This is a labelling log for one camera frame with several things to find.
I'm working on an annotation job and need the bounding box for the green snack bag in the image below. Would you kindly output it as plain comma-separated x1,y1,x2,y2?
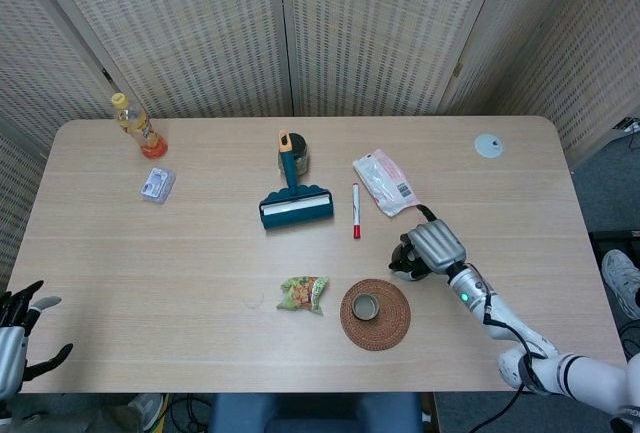
277,275,330,317

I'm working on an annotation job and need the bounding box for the grey round cable grommet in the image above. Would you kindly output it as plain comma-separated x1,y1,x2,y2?
473,133,506,159

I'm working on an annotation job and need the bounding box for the white sneaker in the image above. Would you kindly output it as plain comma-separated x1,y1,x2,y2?
601,249,640,319

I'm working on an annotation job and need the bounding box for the black teapot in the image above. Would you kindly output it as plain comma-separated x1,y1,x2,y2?
388,205,439,282

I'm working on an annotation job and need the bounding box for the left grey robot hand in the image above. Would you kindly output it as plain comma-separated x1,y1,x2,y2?
0,280,75,402

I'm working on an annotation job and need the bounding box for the blue seat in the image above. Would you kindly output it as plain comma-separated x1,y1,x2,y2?
209,392,422,433

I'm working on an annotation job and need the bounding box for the orange drink bottle yellow cap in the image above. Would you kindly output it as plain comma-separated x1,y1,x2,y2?
110,92,169,160

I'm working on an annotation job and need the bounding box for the grey sneaker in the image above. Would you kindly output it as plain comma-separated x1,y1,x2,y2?
128,392,166,430

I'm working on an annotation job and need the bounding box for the glass jar black lid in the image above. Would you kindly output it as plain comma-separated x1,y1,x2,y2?
277,133,310,175

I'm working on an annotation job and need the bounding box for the white pink plastic packet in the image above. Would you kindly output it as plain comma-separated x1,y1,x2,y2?
352,149,421,218

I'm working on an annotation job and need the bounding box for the small clear plastic box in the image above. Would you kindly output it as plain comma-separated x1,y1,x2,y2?
139,166,178,203

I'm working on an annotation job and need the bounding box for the blue lint roller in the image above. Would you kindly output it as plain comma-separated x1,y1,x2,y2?
258,129,335,232

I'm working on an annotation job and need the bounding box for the woven folding screen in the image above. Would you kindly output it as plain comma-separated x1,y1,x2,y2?
0,0,640,284

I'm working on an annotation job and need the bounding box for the brown woven round coaster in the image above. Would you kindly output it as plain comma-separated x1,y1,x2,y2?
339,278,412,352

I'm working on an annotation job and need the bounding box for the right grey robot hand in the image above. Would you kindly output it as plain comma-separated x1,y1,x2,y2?
388,219,467,282

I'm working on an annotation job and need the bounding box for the small black tea cup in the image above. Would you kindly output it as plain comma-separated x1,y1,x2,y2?
351,292,381,320

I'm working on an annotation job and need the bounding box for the white marker red cap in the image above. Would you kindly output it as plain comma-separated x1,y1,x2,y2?
351,182,363,241

